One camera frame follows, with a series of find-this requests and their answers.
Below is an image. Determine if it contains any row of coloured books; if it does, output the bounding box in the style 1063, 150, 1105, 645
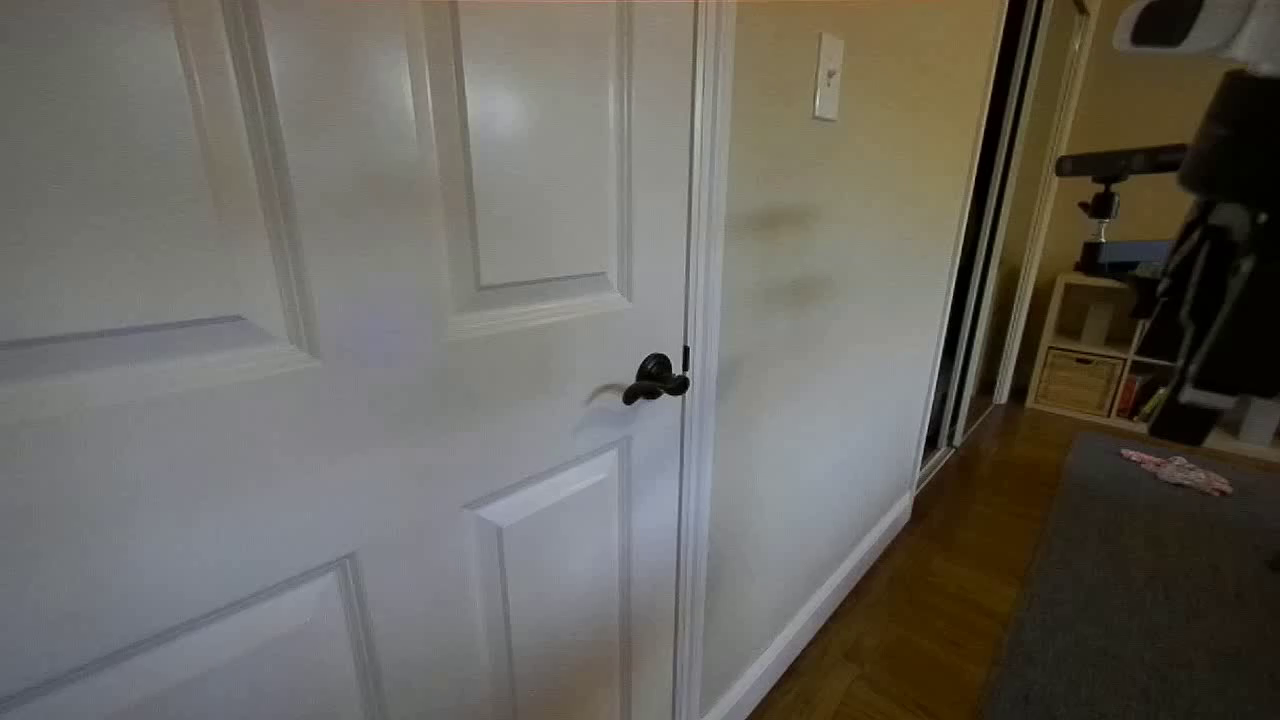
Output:
1115, 364, 1181, 425

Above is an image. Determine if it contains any white baseboard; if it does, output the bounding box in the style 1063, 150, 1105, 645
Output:
699, 493, 921, 720

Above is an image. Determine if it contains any black camera tripod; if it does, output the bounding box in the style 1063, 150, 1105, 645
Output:
1073, 175, 1126, 282

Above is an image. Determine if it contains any white panelled door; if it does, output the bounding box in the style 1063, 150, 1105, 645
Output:
0, 0, 699, 720

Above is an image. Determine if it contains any grey rug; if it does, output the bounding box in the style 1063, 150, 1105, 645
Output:
988, 434, 1280, 720

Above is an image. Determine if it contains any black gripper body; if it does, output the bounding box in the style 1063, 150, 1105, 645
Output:
1175, 70, 1280, 218

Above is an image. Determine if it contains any sliding closet door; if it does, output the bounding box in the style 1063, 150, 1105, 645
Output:
915, 0, 1073, 472

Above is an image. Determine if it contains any white light switch plate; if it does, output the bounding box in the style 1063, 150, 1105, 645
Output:
810, 28, 848, 128

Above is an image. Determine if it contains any pink white cloth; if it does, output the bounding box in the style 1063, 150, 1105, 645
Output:
1115, 443, 1241, 500

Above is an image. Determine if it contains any wicker storage basket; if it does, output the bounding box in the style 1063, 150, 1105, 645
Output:
1031, 343, 1118, 419

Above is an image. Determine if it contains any white cube shelf unit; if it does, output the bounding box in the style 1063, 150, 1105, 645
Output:
1023, 270, 1280, 464

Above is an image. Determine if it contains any white door frame trim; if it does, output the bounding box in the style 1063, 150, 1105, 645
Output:
671, 0, 740, 720

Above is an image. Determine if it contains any black lever door handle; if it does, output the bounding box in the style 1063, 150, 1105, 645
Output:
583, 347, 694, 407

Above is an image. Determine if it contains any black stereo camera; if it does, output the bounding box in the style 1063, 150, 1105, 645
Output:
1051, 139, 1193, 186

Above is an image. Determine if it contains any blue flat item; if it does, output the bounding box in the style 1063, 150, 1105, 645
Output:
1098, 238, 1175, 282

